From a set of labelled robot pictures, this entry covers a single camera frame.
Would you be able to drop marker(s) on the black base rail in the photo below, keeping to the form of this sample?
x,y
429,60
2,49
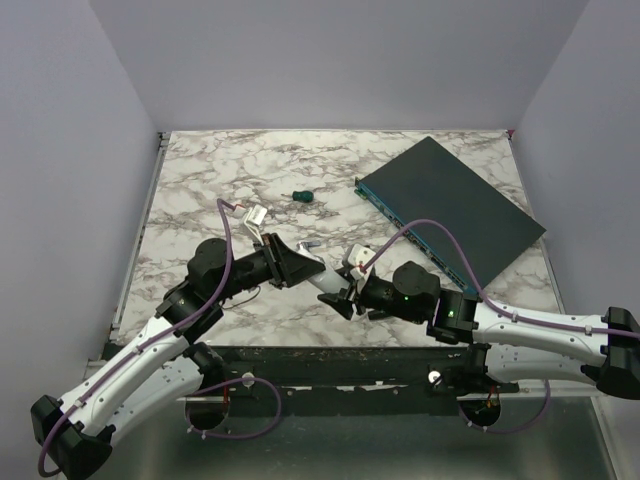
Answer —
x,y
237,380

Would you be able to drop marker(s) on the aluminium frame rail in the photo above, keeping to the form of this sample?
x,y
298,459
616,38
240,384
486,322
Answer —
x,y
345,385

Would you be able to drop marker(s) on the chrome faucet tap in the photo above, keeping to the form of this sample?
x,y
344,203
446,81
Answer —
x,y
306,248

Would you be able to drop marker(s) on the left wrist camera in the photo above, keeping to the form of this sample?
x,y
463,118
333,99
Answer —
x,y
252,221

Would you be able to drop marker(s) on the white remote control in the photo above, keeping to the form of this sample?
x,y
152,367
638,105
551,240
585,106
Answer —
x,y
329,282

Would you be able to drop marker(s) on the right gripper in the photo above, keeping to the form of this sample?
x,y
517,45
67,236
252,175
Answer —
x,y
340,301

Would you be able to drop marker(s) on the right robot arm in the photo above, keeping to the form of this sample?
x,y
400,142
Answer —
x,y
598,350

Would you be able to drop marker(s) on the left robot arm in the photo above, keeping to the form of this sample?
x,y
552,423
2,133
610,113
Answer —
x,y
166,359

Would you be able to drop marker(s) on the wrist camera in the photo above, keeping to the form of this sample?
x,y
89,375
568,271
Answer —
x,y
355,259
252,221

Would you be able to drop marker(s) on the green stubby screwdriver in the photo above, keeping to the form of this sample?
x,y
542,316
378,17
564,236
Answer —
x,y
304,196

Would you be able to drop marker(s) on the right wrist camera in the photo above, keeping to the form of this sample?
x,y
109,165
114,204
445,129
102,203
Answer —
x,y
355,259

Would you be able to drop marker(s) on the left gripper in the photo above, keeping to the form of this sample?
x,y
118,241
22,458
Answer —
x,y
287,267

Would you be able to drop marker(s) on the dark network switch box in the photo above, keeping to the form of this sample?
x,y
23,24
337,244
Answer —
x,y
428,182

